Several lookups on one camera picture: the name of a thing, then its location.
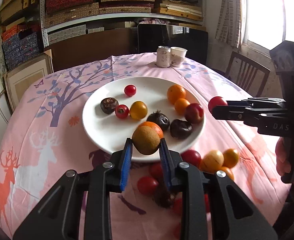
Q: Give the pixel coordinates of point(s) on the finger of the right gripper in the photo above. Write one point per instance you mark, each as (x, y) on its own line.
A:
(249, 115)
(261, 103)

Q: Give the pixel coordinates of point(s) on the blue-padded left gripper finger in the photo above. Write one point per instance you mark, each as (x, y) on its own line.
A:
(57, 215)

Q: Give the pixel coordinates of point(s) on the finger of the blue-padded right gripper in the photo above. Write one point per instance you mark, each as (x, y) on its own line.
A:
(232, 214)

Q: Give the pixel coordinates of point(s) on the small red tomato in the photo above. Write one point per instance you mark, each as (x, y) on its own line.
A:
(216, 101)

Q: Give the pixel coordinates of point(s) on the dark red plum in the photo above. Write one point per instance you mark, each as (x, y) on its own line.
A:
(194, 113)

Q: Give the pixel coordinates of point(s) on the brown kiwi fruit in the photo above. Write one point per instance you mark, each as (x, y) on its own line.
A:
(145, 140)

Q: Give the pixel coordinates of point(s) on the person's right hand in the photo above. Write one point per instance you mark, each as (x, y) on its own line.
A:
(287, 159)

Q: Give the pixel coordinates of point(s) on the dark wooden chair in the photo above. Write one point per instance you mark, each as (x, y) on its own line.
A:
(248, 69)

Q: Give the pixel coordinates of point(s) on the yellow orange fruit front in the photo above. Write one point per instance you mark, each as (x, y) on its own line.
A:
(228, 172)

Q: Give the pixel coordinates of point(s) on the yellow orange fruit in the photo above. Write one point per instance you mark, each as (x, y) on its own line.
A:
(228, 172)
(231, 157)

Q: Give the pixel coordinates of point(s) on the yellow orange fruit back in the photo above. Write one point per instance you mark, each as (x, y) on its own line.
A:
(231, 157)

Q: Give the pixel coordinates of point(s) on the small orange on plate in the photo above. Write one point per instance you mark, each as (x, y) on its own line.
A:
(180, 106)

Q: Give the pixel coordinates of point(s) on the dark water chestnut right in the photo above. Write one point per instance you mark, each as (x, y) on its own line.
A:
(180, 129)

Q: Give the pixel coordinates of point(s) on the dark water chestnut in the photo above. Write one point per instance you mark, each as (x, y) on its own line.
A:
(180, 129)
(160, 119)
(108, 105)

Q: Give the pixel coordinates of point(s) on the red tomato with stem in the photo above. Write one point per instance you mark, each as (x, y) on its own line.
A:
(177, 231)

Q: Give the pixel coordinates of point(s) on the orange at plate back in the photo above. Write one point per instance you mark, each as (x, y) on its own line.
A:
(175, 92)

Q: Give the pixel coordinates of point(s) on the large red tomato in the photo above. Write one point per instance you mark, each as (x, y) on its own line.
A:
(193, 157)

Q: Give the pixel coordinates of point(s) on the dark purple chestnut on cloth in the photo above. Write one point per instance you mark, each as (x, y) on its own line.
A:
(162, 197)

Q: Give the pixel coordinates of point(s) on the patterned curtain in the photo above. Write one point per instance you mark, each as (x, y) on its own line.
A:
(229, 23)

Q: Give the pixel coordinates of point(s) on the dark water chestnut middle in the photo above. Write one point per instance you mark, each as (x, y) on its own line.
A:
(160, 119)

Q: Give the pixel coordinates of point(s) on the pink printed tablecloth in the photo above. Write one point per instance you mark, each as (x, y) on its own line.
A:
(45, 136)

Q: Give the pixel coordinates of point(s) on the white paper cup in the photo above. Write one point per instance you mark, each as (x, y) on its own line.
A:
(177, 56)

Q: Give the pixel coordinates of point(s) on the large orange on plate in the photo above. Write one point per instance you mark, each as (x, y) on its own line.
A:
(153, 126)

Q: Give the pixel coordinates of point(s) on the white round plate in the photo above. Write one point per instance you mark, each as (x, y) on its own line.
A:
(108, 132)

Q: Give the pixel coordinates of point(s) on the white drink can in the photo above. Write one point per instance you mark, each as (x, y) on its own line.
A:
(163, 57)

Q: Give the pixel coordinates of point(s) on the yellow tomato on plate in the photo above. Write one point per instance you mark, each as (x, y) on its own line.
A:
(138, 110)

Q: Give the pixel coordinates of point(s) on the red cherry tomato back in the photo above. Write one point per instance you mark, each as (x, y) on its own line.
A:
(130, 90)

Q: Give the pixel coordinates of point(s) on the red cherry tomato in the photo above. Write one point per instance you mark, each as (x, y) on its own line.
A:
(122, 111)
(130, 90)

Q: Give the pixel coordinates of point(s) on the red cherry tomato front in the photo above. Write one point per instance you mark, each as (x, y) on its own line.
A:
(122, 111)

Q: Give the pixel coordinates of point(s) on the dark water chestnut left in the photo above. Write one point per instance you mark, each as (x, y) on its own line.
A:
(108, 105)

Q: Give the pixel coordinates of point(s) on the dark wooden cabinet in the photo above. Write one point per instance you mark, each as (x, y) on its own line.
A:
(93, 47)

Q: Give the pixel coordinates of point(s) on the framed picture leaning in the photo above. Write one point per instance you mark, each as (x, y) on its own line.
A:
(18, 80)

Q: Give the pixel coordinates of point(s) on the metal storage shelf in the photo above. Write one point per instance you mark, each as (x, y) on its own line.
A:
(65, 18)

